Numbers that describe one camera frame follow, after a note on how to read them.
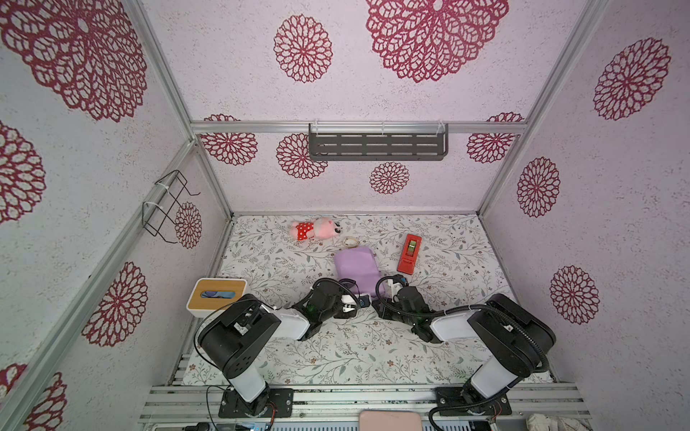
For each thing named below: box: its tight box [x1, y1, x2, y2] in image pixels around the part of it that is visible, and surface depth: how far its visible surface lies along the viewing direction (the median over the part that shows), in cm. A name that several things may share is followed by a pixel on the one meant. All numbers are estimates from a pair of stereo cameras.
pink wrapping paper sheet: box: [334, 246, 385, 297], surface depth 98 cm
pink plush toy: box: [289, 217, 342, 242], surface depth 108 cm
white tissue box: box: [185, 277, 248, 318], surface depth 93 cm
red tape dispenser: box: [397, 233, 424, 275], surface depth 104 cm
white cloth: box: [525, 413, 593, 431], surface depth 70 cm
